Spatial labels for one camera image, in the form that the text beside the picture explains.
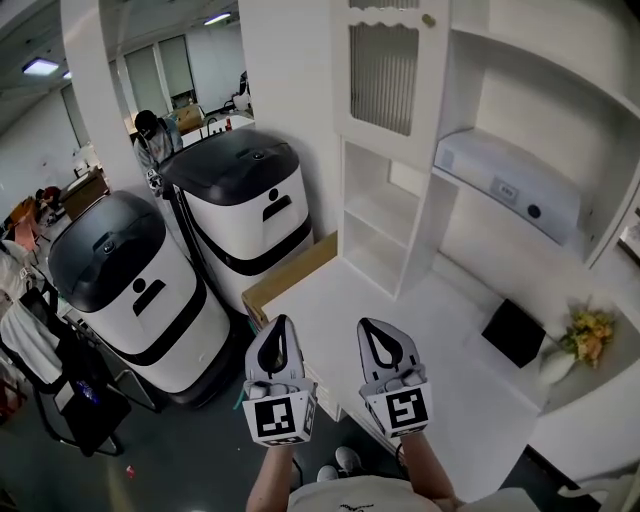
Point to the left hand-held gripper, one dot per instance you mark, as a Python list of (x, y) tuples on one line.
[(280, 415)]

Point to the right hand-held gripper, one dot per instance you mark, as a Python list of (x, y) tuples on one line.
[(405, 407)]

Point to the white ribbed-glass cabinet door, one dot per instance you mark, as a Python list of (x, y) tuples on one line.
[(385, 75)]

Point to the person's left forearm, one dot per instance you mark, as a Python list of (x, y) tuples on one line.
[(270, 480)]

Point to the person's right forearm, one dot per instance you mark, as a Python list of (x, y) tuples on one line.
[(425, 470)]

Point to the white cabinet unit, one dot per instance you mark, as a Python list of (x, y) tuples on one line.
[(500, 100)]

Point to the round brass door knob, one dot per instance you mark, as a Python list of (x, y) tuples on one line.
[(428, 20)]

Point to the brown cardboard board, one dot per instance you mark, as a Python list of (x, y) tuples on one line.
[(295, 277)]

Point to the person's white shoe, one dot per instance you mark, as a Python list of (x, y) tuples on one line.
[(326, 473), (348, 459)]

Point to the black cube box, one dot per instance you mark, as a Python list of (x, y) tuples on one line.
[(514, 334)]

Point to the white and black delivery robot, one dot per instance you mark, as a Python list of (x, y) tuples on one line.
[(150, 310), (250, 200)]

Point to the person's light shirt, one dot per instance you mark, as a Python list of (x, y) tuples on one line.
[(380, 497)]

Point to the white vase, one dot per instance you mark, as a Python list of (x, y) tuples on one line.
[(556, 365)]

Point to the small red floor scrap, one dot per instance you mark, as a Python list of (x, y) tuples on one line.
[(130, 471)]

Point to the black stand with screen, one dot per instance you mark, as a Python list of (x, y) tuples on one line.
[(75, 390)]

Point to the yellow flower bouquet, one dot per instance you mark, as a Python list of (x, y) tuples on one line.
[(589, 335)]

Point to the white box appliance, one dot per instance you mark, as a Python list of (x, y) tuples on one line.
[(505, 175)]

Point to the wooden desk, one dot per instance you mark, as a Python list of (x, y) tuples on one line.
[(85, 192)]

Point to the long ceiling light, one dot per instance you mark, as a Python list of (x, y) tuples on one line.
[(217, 19)]

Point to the rectangular ceiling light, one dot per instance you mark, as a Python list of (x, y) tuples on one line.
[(41, 66)]

